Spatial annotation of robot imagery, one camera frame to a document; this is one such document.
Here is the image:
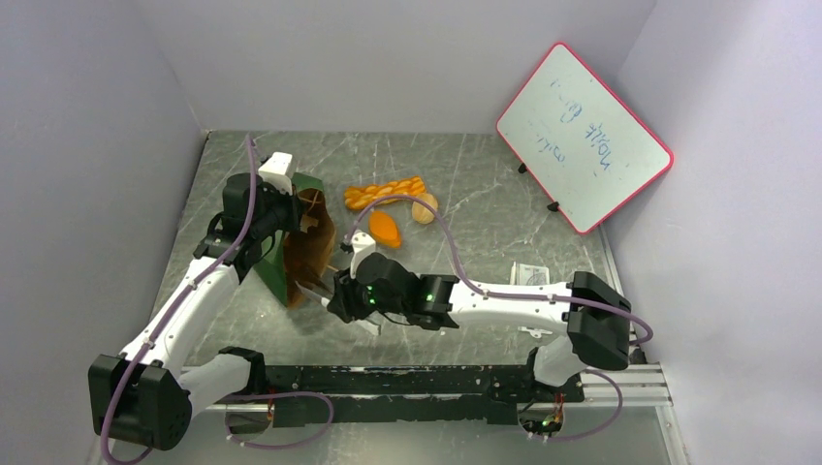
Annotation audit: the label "round pale fake bun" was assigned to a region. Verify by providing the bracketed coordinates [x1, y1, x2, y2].
[411, 193, 438, 225]

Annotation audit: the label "braided fake bread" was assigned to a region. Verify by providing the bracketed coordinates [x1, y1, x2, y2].
[343, 176, 427, 211]

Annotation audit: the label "white printed card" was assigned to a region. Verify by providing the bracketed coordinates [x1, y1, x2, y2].
[510, 262, 554, 339]

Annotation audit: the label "aluminium frame rail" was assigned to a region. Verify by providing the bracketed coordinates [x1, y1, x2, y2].
[86, 364, 691, 465]

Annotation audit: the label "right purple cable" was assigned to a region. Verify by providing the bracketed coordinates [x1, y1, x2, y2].
[343, 194, 655, 446]

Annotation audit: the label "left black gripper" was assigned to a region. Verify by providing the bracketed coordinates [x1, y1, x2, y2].
[251, 179, 306, 239]

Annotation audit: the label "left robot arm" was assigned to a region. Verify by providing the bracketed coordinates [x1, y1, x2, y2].
[88, 170, 303, 450]

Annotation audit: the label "purple cable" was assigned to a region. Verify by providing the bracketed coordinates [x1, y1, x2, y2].
[343, 194, 655, 446]
[99, 133, 335, 465]

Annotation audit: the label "green paper bag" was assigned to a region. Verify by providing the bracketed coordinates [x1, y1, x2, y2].
[254, 172, 336, 310]

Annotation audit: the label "red framed whiteboard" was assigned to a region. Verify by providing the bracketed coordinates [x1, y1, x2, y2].
[495, 42, 675, 234]

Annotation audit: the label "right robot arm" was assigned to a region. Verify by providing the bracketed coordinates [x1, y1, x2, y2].
[321, 253, 631, 401]

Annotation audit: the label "long metal tweezers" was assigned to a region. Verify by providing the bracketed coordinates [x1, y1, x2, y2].
[297, 284, 382, 336]

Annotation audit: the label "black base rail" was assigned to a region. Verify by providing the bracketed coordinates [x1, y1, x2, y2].
[218, 364, 585, 427]

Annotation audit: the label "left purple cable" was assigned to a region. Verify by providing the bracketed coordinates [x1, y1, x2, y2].
[99, 133, 335, 465]

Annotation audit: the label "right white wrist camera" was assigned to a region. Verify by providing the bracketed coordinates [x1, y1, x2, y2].
[340, 230, 376, 279]

